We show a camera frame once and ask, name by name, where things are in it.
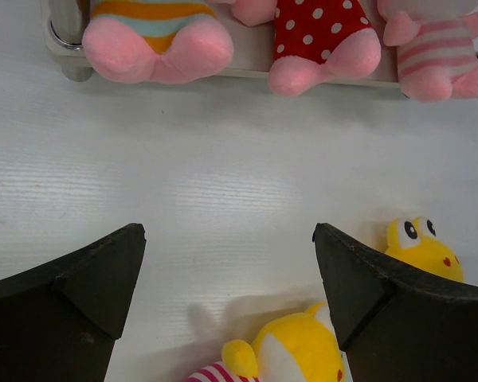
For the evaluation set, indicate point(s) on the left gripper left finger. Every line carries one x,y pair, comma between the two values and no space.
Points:
60,321

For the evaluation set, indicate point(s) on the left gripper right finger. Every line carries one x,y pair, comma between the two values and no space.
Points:
396,322

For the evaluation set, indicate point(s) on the yellow frog red-striped shirt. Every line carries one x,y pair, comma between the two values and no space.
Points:
415,242

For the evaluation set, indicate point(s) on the pink frog pink-striped shirt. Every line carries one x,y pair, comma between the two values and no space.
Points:
436,58

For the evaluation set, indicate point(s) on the pink frog red polka-dot shirt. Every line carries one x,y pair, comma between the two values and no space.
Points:
315,41

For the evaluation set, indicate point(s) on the pink frog orange-striped shirt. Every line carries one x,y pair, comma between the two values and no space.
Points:
165,42

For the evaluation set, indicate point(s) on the white two-tier shelf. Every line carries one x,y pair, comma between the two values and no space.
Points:
64,23

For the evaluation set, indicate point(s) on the yellow frog lying sideways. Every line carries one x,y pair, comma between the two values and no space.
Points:
296,347

